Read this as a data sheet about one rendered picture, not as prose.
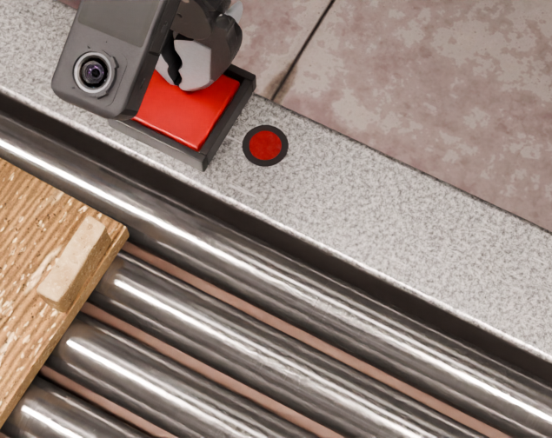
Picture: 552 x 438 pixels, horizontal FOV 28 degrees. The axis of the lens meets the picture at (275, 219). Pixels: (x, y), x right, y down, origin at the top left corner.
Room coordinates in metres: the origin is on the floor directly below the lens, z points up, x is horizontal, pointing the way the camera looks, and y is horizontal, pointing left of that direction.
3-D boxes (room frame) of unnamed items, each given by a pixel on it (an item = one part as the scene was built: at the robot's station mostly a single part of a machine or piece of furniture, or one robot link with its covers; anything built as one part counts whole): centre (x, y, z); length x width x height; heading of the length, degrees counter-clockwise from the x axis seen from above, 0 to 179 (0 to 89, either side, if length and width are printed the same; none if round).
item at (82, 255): (0.24, 0.13, 0.95); 0.06 x 0.02 x 0.03; 149
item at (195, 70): (0.38, 0.04, 0.98); 0.06 x 0.03 x 0.09; 151
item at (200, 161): (0.37, 0.06, 0.92); 0.08 x 0.08 x 0.02; 61
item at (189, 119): (0.37, 0.06, 0.92); 0.06 x 0.06 x 0.01; 61
